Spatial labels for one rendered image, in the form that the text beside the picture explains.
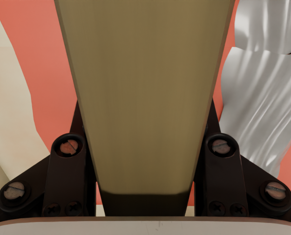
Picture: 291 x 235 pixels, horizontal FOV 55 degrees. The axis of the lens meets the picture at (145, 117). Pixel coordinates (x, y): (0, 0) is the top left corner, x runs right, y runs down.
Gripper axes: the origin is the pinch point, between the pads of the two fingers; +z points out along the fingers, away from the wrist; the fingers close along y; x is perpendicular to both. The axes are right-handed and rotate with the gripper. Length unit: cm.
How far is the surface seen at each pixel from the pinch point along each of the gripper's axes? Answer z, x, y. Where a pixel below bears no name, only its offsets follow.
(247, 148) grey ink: 5.5, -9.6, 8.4
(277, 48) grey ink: 5.3, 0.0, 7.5
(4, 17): 6.1, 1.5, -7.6
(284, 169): 5.9, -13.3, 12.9
